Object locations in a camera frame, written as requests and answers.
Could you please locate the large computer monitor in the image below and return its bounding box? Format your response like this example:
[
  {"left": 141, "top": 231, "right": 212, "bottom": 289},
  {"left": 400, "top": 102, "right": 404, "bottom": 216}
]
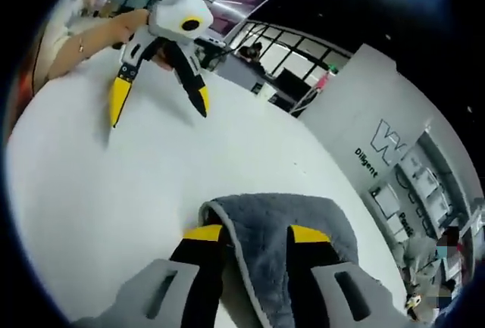
[{"left": 206, "top": 0, "right": 274, "bottom": 41}]

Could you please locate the person's own clothing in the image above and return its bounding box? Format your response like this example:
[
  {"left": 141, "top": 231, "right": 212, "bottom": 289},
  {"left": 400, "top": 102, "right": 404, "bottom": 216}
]
[{"left": 11, "top": 0, "right": 99, "bottom": 96}]

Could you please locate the grey metal shelf rack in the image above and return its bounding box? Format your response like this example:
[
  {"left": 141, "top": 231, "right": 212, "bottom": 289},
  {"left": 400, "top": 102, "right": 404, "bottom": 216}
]
[{"left": 369, "top": 130, "right": 485, "bottom": 261}]

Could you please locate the black monitor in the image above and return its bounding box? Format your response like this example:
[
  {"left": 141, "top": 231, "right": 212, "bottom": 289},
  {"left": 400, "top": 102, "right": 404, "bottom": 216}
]
[{"left": 275, "top": 68, "right": 311, "bottom": 102}]

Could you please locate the row of white storage boxes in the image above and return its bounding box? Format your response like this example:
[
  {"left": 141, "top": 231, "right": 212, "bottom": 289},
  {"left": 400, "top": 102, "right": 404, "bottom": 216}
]
[{"left": 373, "top": 153, "right": 452, "bottom": 230}]

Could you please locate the person's left hand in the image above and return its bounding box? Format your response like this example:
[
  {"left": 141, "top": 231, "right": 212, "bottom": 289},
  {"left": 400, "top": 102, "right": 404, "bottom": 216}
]
[{"left": 108, "top": 8, "right": 152, "bottom": 49}]

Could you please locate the grey towel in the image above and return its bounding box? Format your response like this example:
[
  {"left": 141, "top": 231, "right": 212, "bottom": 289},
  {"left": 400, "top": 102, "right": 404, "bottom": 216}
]
[{"left": 199, "top": 191, "right": 360, "bottom": 328}]

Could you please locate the grey counter desk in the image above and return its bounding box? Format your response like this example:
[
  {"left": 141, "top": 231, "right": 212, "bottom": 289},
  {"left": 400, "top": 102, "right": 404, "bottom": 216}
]
[{"left": 217, "top": 53, "right": 281, "bottom": 96}]

